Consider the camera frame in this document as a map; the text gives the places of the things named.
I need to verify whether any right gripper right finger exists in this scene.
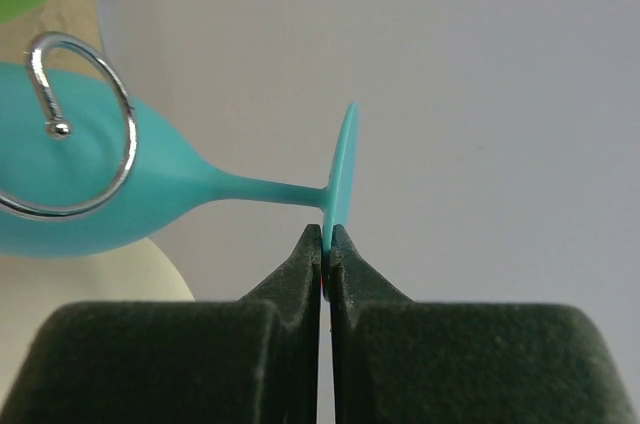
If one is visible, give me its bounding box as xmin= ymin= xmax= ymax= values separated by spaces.
xmin=325 ymin=227 xmax=635 ymax=423

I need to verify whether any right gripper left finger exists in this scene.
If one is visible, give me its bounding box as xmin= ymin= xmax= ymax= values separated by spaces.
xmin=1 ymin=224 xmax=320 ymax=423

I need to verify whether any blue plastic wine glass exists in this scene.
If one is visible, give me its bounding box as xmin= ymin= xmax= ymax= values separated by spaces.
xmin=1 ymin=63 xmax=359 ymax=258

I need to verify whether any chrome wine glass rack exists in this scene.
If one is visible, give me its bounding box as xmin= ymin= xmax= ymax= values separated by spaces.
xmin=0 ymin=31 xmax=139 ymax=222

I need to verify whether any white round drawer box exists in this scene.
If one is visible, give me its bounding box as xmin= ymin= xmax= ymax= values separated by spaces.
xmin=1 ymin=239 xmax=193 ymax=338

